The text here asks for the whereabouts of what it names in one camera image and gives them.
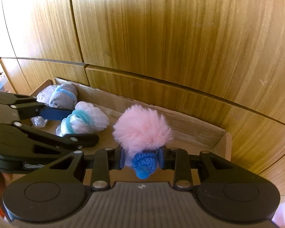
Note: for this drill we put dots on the cardboard tray box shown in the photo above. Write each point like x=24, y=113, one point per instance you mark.
x=140, y=183

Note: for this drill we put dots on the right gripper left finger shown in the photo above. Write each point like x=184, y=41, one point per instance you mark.
x=105, y=160

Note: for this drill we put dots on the blue-grey sock roll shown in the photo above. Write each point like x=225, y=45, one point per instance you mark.
x=64, y=97

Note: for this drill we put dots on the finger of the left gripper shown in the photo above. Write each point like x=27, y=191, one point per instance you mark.
x=20, y=142
x=36, y=109

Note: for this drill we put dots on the white sock roll turquoise band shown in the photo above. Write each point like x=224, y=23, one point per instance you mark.
x=84, y=119

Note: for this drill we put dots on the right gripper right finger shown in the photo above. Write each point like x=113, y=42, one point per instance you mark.
x=177, y=160

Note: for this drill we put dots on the pink fluffy sock ball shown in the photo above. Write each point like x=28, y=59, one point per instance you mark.
x=141, y=132

